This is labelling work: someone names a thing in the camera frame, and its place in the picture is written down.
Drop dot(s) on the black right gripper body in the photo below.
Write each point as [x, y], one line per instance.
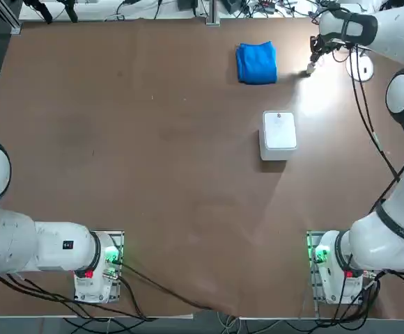
[319, 43]

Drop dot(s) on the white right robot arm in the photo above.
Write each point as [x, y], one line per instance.
[379, 240]

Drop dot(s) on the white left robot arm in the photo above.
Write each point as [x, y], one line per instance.
[14, 243]

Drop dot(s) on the blue folded cloth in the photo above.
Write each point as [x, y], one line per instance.
[257, 62]

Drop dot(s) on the white cube box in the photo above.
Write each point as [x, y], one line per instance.
[278, 135]

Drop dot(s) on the black tripod legs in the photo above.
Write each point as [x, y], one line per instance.
[45, 8]

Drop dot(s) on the aluminium frame post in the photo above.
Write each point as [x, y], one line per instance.
[212, 12]

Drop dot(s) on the aluminium frame rail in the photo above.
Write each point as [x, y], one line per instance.
[8, 17]

